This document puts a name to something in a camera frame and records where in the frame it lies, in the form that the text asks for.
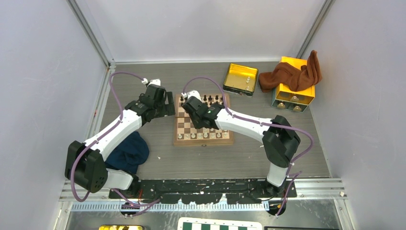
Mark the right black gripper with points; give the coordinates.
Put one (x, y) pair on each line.
(197, 125)

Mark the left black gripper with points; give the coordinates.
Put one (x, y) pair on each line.
(167, 109)

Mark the gold metal tin tray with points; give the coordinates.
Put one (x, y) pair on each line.
(240, 80)

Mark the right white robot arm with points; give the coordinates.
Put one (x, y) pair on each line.
(279, 142)

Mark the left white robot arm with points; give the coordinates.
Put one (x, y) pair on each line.
(85, 164)

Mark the green checkered calibration board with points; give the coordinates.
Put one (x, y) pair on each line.
(186, 223)

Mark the dark blue cloth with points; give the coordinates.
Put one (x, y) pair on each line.
(129, 154)

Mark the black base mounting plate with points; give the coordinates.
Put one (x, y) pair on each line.
(205, 191)

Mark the yellow drawer box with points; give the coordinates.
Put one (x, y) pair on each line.
(284, 98)

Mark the brown cloth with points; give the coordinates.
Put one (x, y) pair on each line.
(296, 79)

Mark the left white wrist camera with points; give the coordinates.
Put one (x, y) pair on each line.
(147, 82)

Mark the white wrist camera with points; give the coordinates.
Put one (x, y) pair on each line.
(190, 94)
(147, 82)

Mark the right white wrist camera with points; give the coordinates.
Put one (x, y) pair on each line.
(190, 94)

